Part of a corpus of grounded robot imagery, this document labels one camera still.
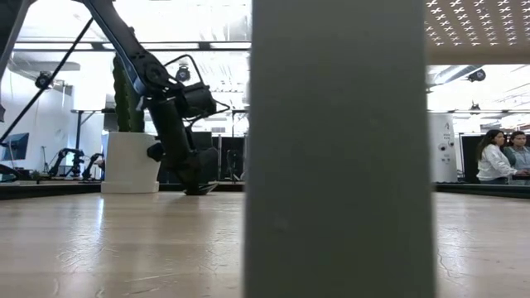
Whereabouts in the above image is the person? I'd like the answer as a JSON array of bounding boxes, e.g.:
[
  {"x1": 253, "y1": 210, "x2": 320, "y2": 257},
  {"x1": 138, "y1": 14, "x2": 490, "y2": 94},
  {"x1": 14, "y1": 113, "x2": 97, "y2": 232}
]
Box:
[
  {"x1": 475, "y1": 128, "x2": 530, "y2": 186},
  {"x1": 503, "y1": 130, "x2": 530, "y2": 186}
]

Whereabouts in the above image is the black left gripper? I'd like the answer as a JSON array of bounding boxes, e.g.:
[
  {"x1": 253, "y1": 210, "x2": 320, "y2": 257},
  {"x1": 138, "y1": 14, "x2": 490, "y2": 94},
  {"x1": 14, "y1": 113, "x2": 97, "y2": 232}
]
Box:
[{"x1": 145, "y1": 93, "x2": 219, "y2": 195}]

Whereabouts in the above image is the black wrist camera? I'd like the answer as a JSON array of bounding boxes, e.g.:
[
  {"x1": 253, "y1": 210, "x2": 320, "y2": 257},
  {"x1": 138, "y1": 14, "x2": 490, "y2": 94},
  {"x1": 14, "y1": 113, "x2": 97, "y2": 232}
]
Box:
[{"x1": 181, "y1": 81, "x2": 219, "y2": 120}]

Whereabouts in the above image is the white planter pot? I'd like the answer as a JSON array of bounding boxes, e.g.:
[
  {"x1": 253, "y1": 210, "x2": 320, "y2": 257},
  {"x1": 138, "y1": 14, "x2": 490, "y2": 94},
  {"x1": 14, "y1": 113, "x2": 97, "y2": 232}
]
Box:
[{"x1": 100, "y1": 131, "x2": 165, "y2": 195}]

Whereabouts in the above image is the wooden work table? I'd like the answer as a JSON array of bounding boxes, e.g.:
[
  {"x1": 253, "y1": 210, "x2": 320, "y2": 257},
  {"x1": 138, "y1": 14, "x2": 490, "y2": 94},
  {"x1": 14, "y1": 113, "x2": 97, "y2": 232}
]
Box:
[{"x1": 0, "y1": 180, "x2": 530, "y2": 201}]

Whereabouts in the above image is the green cactus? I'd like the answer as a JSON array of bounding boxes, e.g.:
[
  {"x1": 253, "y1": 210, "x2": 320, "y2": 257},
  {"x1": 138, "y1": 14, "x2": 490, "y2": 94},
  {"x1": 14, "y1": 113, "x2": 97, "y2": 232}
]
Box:
[{"x1": 112, "y1": 55, "x2": 146, "y2": 133}]

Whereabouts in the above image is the black teardrop plate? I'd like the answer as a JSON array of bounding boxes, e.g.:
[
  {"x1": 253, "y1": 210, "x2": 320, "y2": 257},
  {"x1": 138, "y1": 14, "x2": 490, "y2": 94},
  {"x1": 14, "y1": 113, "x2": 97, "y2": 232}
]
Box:
[{"x1": 183, "y1": 184, "x2": 219, "y2": 196}]

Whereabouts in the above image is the white perforated metal tray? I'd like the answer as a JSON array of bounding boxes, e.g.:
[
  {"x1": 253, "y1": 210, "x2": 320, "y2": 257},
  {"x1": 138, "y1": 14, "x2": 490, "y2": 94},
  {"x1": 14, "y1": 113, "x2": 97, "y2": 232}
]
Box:
[{"x1": 243, "y1": 0, "x2": 530, "y2": 298}]

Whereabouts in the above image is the black camera cable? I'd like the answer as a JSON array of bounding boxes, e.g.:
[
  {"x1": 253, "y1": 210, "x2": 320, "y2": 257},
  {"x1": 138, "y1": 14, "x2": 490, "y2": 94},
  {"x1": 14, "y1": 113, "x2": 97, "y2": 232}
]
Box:
[{"x1": 163, "y1": 53, "x2": 232, "y2": 129}]

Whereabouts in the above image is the long black arm cable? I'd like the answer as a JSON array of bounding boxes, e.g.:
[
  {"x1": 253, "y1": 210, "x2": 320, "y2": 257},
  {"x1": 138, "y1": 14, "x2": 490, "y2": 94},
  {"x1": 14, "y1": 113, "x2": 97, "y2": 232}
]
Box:
[{"x1": 0, "y1": 17, "x2": 95, "y2": 144}]

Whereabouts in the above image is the computer monitor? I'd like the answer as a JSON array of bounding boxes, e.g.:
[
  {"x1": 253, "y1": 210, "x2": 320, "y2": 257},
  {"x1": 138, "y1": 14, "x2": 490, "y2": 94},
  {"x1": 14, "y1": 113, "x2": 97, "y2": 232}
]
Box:
[{"x1": 2, "y1": 132, "x2": 31, "y2": 162}]

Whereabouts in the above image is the white cylindrical kiosk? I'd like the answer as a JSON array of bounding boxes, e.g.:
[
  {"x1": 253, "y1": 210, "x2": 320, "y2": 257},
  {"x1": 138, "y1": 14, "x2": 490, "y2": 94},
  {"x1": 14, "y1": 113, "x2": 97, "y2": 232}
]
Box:
[{"x1": 428, "y1": 113, "x2": 459, "y2": 185}]

